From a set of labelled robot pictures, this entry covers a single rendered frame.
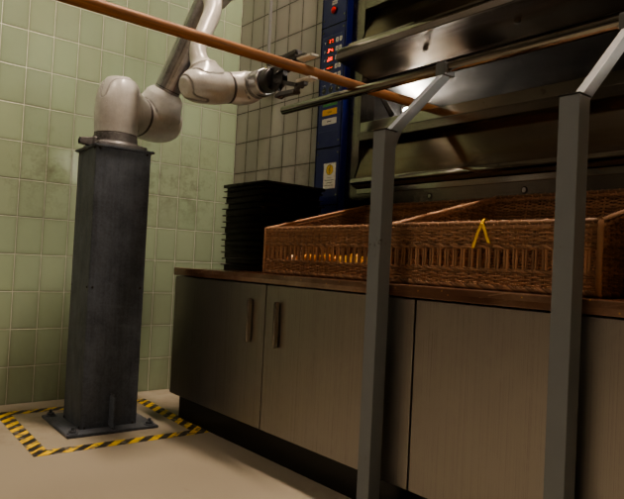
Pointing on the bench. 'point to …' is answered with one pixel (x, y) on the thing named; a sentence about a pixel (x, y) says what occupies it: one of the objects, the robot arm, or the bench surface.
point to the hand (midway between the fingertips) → (307, 68)
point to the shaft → (230, 47)
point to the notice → (329, 175)
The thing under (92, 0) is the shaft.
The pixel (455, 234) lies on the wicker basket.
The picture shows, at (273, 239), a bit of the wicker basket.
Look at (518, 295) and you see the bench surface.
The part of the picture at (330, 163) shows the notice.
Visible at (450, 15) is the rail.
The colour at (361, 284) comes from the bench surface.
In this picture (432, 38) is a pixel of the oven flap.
